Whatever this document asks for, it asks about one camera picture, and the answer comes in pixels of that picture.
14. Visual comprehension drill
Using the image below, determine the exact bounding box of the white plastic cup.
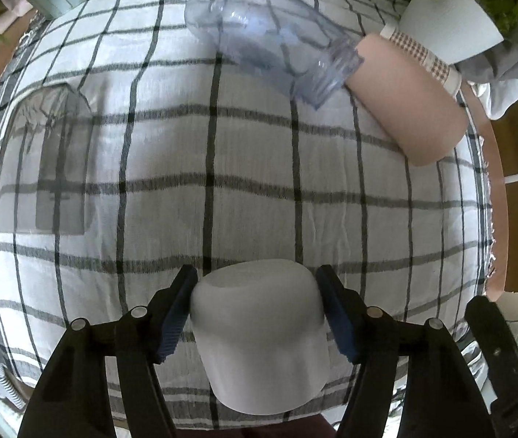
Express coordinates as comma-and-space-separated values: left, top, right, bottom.
190, 259, 330, 416

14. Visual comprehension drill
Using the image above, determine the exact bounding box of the clear grey square cup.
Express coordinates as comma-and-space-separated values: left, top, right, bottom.
0, 83, 94, 235

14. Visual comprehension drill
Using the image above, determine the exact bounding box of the pink plastic cup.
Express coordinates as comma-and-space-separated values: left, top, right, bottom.
346, 34, 468, 166

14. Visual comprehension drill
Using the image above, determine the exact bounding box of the patterned paper cup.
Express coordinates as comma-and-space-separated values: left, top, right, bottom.
380, 24, 462, 98

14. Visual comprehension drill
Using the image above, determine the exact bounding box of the plaid checkered tablecloth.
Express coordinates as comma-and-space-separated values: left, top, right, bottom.
0, 0, 498, 434

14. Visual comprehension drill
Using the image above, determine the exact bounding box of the grey curtain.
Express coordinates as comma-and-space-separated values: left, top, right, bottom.
456, 30, 518, 121

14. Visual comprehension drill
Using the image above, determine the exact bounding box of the white pot green plant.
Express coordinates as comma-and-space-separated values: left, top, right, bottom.
399, 0, 518, 64

